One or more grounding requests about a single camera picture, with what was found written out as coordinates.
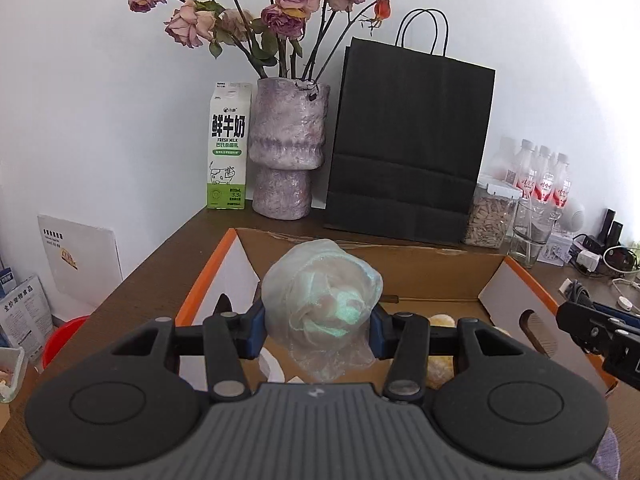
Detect white power adapter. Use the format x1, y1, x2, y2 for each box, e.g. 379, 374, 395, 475
575, 250, 601, 274

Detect white tin box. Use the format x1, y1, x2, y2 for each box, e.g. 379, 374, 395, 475
542, 232, 576, 266

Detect clear jar of seeds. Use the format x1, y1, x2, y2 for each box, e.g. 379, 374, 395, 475
462, 175, 521, 250

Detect white round speaker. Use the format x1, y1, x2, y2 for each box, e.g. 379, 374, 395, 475
560, 200, 589, 234

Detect white card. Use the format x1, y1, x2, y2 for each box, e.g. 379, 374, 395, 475
37, 214, 124, 312

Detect white blue printed booklet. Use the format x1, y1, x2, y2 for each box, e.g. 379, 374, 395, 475
0, 274, 55, 362

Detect purple woven cloth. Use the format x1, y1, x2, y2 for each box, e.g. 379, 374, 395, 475
591, 429, 622, 480

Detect small clear glass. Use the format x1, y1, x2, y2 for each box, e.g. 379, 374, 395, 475
509, 227, 543, 269

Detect translucent plastic bag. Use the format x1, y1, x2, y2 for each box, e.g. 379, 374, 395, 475
261, 238, 385, 384

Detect black paper bag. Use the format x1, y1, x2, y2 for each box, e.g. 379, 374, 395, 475
325, 8, 497, 247

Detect black device with cable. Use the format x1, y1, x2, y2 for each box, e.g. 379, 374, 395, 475
602, 245, 640, 282

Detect black power adapter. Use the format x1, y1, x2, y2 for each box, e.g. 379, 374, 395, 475
572, 234, 608, 256

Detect pale yellow lumpy object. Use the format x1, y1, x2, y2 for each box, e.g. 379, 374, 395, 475
425, 314, 457, 391

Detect clear plastic food container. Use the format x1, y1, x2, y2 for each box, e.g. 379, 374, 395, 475
0, 347, 27, 404

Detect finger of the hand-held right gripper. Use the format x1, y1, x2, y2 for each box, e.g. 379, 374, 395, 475
556, 301, 640, 356

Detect white puck charger cable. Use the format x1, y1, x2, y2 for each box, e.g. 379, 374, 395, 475
607, 277, 640, 311

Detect white green milk carton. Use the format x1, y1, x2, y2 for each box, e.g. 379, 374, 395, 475
206, 81, 253, 211

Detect purple textured vase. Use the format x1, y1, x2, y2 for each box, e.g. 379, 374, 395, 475
250, 77, 331, 221

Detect clear bottle without visible label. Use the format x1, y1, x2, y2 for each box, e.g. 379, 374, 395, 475
487, 136, 521, 186

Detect orange-edged cardboard box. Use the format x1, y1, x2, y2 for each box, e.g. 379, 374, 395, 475
175, 227, 619, 397

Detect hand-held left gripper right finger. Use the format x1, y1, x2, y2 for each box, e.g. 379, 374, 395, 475
369, 304, 533, 404

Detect red plastic basin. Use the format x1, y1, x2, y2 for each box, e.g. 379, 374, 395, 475
42, 315, 92, 369

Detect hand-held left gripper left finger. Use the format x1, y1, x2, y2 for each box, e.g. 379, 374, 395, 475
107, 303, 267, 403

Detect tall clear drinking glass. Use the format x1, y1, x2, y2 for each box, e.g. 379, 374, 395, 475
517, 199, 556, 243

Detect red-label water bottle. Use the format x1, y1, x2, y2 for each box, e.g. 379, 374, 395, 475
515, 139, 539, 199
532, 146, 556, 204
550, 152, 574, 211

